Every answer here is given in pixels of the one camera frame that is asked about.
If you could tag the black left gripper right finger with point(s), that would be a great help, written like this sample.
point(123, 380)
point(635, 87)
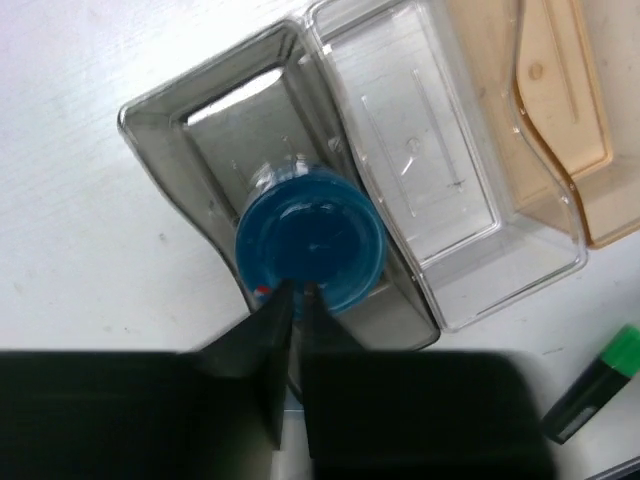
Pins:
point(389, 414)

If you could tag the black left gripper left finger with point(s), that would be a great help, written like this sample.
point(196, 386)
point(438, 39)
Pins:
point(211, 413)

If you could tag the clear plastic container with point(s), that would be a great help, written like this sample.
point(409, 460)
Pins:
point(426, 90)

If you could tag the smoky grey plastic container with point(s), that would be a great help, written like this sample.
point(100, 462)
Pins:
point(203, 136)

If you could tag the amber plastic container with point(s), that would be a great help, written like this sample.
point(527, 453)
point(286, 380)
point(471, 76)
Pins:
point(558, 121)

